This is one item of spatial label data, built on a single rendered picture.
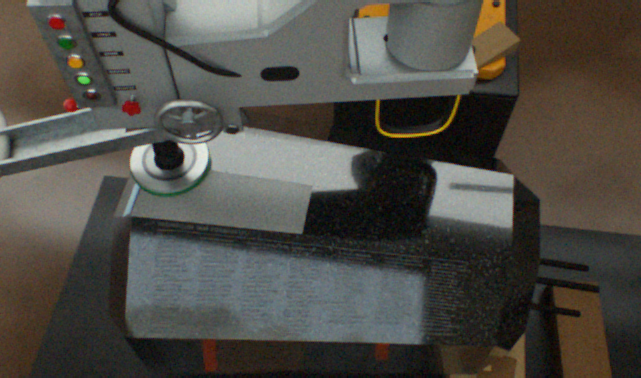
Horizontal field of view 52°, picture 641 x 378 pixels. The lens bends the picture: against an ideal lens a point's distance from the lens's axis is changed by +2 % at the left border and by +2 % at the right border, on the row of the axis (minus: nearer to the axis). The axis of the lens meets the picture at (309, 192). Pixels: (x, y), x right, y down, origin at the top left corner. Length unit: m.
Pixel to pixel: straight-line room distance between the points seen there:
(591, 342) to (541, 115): 1.10
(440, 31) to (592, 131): 1.89
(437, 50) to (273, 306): 0.81
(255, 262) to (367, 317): 0.33
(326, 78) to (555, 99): 1.96
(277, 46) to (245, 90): 0.15
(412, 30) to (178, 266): 0.88
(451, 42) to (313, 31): 0.29
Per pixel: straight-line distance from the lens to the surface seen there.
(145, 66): 1.40
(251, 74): 1.42
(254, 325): 1.82
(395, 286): 1.74
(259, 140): 1.88
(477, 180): 1.84
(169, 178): 1.81
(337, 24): 1.32
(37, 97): 3.36
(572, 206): 2.94
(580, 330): 2.57
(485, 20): 2.37
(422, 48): 1.42
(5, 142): 1.93
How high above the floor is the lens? 2.37
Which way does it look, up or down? 58 degrees down
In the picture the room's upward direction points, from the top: 2 degrees counter-clockwise
